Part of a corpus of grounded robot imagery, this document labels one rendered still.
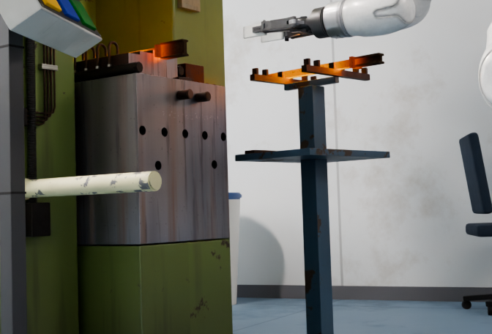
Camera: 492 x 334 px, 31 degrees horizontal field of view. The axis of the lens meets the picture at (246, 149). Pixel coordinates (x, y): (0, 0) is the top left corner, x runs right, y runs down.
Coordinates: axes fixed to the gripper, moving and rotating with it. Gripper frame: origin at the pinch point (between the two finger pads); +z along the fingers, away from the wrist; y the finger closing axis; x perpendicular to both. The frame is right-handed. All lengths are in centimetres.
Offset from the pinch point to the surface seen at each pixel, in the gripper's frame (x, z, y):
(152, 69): -5.4, 35.0, -3.0
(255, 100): 24, 196, 271
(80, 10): 1.2, 18.0, -45.5
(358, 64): -2.7, -1.1, 48.2
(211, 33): 13, 49, 42
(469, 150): -18, 47, 250
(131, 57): -3.1, 35.0, -11.3
